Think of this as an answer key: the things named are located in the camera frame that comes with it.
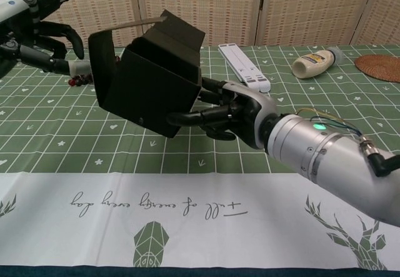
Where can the white folding stand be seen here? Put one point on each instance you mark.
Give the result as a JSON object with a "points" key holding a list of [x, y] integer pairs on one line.
{"points": [[247, 67]]}

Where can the black foldable cardboard box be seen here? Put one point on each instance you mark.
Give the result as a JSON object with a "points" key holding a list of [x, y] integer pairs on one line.
{"points": [[156, 80]]}

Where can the green grid deer tablecloth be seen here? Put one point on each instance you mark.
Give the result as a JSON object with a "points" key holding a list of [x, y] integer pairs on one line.
{"points": [[62, 139]]}

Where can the dark red grape bunch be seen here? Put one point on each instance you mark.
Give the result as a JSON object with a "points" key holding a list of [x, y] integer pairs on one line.
{"points": [[76, 81]]}

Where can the woven bamboo folding screen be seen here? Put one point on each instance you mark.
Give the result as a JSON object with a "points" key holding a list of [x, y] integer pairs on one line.
{"points": [[231, 8]]}

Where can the round brown woven coaster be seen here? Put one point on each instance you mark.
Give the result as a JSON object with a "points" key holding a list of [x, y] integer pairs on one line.
{"points": [[381, 67]]}

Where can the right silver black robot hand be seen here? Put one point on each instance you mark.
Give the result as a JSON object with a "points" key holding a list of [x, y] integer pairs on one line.
{"points": [[247, 108]]}

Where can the cream mayonnaise squeeze bottle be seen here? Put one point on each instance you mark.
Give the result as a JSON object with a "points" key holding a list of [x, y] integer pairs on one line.
{"points": [[312, 64]]}

